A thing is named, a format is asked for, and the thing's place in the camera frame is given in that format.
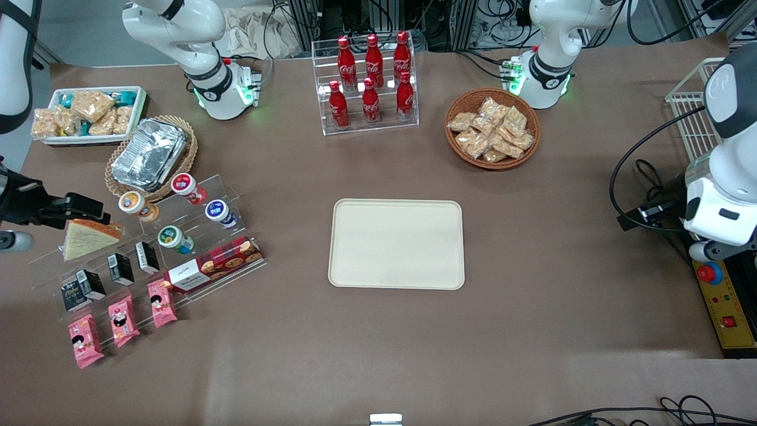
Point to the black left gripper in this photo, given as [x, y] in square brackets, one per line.
[669, 197]

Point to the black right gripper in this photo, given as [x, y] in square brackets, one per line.
[18, 204]

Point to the triangle sandwich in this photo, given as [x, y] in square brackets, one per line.
[83, 242]

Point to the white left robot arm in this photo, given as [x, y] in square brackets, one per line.
[733, 165]

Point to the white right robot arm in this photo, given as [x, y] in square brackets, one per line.
[177, 29]

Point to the beige plastic tray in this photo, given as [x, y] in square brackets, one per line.
[396, 245]

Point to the orange lid yogurt cup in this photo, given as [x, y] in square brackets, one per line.
[135, 204]

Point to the small black drink carton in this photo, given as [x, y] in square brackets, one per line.
[93, 285]
[72, 296]
[147, 257]
[121, 269]

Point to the silver foil container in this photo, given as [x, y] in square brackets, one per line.
[148, 154]

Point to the beige rice cracker pack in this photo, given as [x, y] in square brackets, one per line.
[494, 156]
[492, 108]
[507, 148]
[461, 122]
[516, 120]
[482, 125]
[44, 124]
[68, 122]
[523, 141]
[476, 148]
[466, 138]
[91, 105]
[103, 125]
[122, 119]

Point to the green lid yogurt cup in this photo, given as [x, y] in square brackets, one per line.
[172, 238]

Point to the clear acrylic stepped shelf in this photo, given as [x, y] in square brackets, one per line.
[189, 216]

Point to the red lid yogurt cup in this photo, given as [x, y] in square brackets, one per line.
[188, 186]

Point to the teal snack pack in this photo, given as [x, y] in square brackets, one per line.
[65, 100]
[126, 96]

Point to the white rectangular plastic container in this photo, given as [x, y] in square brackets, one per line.
[142, 103]

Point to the pink snack pack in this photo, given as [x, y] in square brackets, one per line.
[86, 341]
[123, 321]
[161, 303]

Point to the oval light wicker basket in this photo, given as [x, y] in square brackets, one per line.
[193, 148]

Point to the yellow emergency stop box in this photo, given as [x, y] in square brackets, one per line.
[724, 307]

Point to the blue lid yogurt cup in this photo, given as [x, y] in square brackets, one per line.
[219, 212]

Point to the red plaid cookie box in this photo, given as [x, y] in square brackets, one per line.
[225, 257]

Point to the round brown wicker basket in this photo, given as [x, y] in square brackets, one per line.
[452, 145]

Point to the crumpled beige cloth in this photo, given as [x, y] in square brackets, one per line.
[254, 35]

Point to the red cola bottle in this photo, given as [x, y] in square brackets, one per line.
[371, 105]
[402, 56]
[346, 65]
[374, 59]
[406, 99]
[339, 109]

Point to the clear acrylic bottle rack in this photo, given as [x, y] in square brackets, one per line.
[387, 127]

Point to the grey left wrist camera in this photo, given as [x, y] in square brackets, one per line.
[708, 251]

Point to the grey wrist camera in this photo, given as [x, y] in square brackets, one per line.
[15, 241]
[708, 251]

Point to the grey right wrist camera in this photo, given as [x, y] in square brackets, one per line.
[15, 241]

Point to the aluminium frame rack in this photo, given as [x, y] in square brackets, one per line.
[455, 18]
[739, 18]

